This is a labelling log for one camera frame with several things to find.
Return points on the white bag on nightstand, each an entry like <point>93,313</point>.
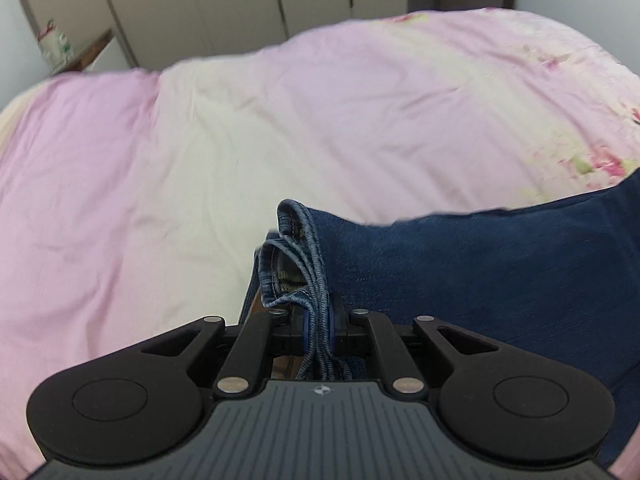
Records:
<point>50,47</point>

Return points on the pink floral blanket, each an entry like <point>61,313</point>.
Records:
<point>260,135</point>

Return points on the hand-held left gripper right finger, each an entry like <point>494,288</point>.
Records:
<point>328,331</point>

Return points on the white nightstand with wooden top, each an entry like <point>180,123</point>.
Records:
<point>102,52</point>

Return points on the clear bottle with green label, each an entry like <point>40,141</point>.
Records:
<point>66,46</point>

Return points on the beige wardrobe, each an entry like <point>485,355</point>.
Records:
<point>240,0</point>

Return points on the blue denim pants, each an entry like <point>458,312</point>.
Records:
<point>475,270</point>

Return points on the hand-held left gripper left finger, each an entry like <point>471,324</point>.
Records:
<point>299,331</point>

